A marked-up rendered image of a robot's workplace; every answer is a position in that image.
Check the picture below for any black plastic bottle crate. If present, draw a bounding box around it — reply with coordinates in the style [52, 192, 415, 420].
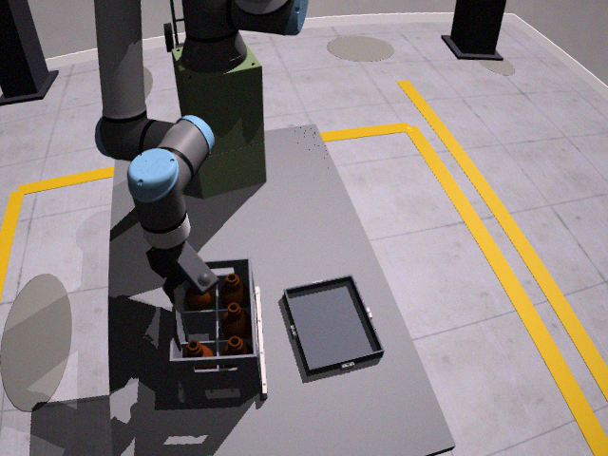
[170, 264, 262, 395]

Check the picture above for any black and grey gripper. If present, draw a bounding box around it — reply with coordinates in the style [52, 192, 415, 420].
[146, 240, 186, 314]

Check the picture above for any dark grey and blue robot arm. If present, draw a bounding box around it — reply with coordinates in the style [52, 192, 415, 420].
[94, 0, 309, 296]

